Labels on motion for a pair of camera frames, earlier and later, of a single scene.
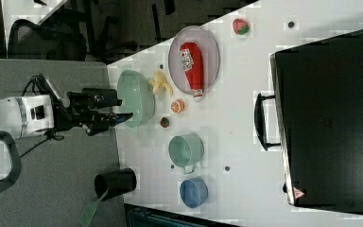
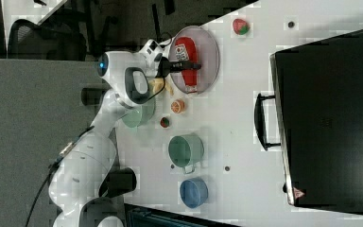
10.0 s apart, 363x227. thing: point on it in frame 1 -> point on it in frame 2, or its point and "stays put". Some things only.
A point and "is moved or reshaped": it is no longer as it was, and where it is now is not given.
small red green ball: (164, 122) stays put
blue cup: (194, 192) stays put
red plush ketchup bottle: (192, 61) is moved or reshaped
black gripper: (77, 109) -> (176, 66)
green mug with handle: (184, 150) stays put
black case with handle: (326, 116) stays put
